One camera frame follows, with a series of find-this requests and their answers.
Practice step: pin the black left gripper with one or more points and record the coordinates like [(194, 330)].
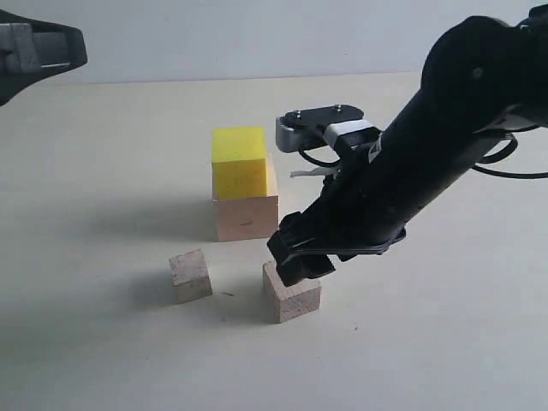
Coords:
[(33, 48)]

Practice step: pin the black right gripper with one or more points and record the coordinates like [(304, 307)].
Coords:
[(304, 240)]

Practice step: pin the medium wooden cube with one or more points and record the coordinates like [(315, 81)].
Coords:
[(286, 303)]

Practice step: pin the large light wooden cube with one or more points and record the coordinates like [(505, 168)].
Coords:
[(249, 218)]

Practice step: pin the yellow cube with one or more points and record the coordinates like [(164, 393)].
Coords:
[(239, 163)]

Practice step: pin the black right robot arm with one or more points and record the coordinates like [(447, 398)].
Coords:
[(483, 82)]

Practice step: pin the small wooden cube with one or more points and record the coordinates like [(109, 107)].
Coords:
[(190, 276)]

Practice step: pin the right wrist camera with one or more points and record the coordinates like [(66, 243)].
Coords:
[(324, 126)]

